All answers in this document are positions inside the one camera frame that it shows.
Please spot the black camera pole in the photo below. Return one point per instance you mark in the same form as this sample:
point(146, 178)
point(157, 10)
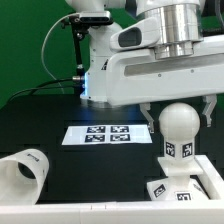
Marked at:
point(79, 31)

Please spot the white lamp shade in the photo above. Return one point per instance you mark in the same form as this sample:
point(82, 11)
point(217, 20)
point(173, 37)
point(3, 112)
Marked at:
point(22, 177)

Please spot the white frame wall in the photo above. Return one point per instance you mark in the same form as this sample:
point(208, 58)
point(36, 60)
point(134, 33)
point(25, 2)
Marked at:
point(148, 212)

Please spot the white lamp base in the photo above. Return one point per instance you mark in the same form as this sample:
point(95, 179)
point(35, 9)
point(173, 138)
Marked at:
point(177, 184)

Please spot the white marker sheet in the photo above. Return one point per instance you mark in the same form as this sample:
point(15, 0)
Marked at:
point(106, 134)

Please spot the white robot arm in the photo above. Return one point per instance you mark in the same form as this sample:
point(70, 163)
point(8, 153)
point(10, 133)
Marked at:
point(179, 20)

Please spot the white lamp bulb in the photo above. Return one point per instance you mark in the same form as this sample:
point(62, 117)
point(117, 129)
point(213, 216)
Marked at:
point(179, 124)

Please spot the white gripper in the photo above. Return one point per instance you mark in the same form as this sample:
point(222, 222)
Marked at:
point(141, 71)

